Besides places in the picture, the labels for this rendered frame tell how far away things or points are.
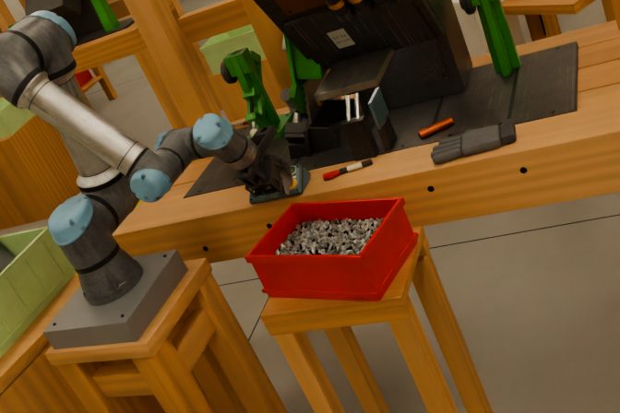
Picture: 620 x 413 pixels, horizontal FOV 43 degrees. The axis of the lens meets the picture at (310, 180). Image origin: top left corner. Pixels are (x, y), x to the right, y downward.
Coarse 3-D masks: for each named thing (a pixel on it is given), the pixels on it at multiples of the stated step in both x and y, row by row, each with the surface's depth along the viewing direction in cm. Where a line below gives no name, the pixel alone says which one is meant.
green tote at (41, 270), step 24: (0, 240) 241; (24, 240) 237; (48, 240) 231; (24, 264) 221; (48, 264) 229; (0, 288) 213; (24, 288) 220; (48, 288) 228; (0, 312) 212; (24, 312) 219; (0, 336) 210
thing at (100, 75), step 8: (24, 0) 678; (24, 8) 683; (0, 32) 735; (80, 72) 742; (88, 72) 751; (96, 72) 751; (104, 72) 756; (80, 80) 739; (88, 80) 749; (96, 80) 743; (104, 80) 753; (80, 88) 719; (88, 88) 730; (104, 88) 758; (112, 88) 761; (112, 96) 761; (88, 104) 724
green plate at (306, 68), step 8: (288, 40) 200; (288, 48) 201; (296, 48) 202; (288, 56) 203; (296, 56) 203; (296, 64) 205; (304, 64) 204; (312, 64) 203; (296, 72) 206; (304, 72) 205; (312, 72) 204; (320, 72) 204; (296, 80) 207; (304, 80) 213
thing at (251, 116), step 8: (256, 56) 241; (256, 64) 242; (248, 96) 237; (256, 96) 238; (248, 104) 240; (264, 104) 239; (248, 112) 240; (256, 112) 236; (264, 112) 238; (248, 120) 236; (256, 120) 236; (264, 120) 237
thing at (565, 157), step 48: (432, 144) 193; (528, 144) 174; (576, 144) 168; (240, 192) 214; (336, 192) 192; (384, 192) 188; (432, 192) 185; (480, 192) 181; (528, 192) 177; (576, 192) 174; (144, 240) 220; (192, 240) 215; (240, 240) 210
